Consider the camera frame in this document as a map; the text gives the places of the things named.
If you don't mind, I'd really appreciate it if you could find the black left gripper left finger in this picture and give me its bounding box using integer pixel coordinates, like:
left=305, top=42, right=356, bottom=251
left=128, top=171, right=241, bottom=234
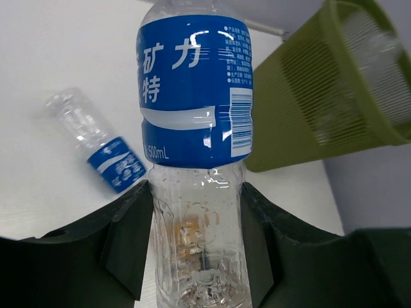
left=1, top=181, right=153, bottom=307

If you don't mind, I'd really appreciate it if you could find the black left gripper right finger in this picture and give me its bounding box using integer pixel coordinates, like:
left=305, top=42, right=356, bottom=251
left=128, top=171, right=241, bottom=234
left=241, top=183, right=410, bottom=307

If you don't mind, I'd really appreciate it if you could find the blue label bottle white cap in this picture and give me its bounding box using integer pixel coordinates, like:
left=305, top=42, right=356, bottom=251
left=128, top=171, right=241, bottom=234
left=136, top=1, right=253, bottom=307

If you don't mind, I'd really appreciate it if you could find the green plastic waste bin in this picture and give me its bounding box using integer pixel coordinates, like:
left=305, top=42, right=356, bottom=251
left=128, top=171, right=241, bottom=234
left=245, top=1, right=410, bottom=173

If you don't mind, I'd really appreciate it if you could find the blue label bottle upper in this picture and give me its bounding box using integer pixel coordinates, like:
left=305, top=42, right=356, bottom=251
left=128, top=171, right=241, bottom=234
left=46, top=87, right=146, bottom=194

